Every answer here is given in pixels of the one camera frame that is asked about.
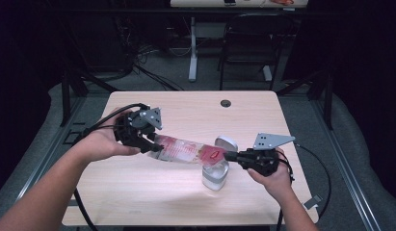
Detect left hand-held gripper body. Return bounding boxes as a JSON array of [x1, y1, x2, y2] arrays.
[[114, 107, 164, 152]]

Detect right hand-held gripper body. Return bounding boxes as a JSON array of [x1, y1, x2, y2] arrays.
[[239, 132, 296, 177]]

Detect white lidded clear container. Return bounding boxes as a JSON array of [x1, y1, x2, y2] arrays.
[[201, 135, 239, 192]]

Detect red and white spout pouch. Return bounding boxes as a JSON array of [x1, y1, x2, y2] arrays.
[[146, 134, 230, 167]]

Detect person's right hand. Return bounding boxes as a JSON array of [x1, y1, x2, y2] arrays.
[[247, 147, 295, 201]]

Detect person's left hand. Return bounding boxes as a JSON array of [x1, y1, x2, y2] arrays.
[[74, 108, 142, 163]]

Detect black metal stand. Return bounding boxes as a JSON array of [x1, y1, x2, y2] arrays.
[[276, 68, 334, 131], [59, 68, 119, 128]]

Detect white background desk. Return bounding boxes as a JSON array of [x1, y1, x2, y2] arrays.
[[170, 0, 312, 83]]

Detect black folding chair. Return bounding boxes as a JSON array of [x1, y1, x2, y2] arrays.
[[218, 13, 295, 91]]

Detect left hand-held gripper cable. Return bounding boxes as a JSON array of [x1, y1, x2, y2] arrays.
[[73, 102, 151, 231]]

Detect hand-held gripper cable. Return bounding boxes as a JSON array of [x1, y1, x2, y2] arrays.
[[73, 102, 151, 231], [276, 143, 333, 231]]

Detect black floor cables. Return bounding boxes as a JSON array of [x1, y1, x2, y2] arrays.
[[131, 44, 185, 91]]

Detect right hand-held gripper cable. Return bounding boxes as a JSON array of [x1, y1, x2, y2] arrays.
[[276, 143, 333, 231]]

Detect aluminium floor rail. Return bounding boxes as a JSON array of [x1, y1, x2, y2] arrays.
[[310, 95, 382, 231], [15, 95, 86, 201]]

